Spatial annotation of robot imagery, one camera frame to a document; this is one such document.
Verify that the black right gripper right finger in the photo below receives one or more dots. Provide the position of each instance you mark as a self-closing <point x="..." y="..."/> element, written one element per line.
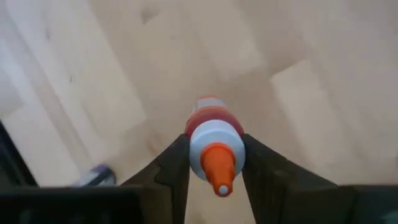
<point x="273" y="180"/>

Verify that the large purple food coloring bottle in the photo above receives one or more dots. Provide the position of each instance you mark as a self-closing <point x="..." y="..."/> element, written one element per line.
<point x="96" y="175"/>

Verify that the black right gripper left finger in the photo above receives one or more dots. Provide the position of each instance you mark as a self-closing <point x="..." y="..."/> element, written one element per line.
<point x="168" y="174"/>

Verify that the large red food coloring bottle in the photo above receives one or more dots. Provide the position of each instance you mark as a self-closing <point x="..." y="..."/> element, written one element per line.
<point x="214" y="137"/>

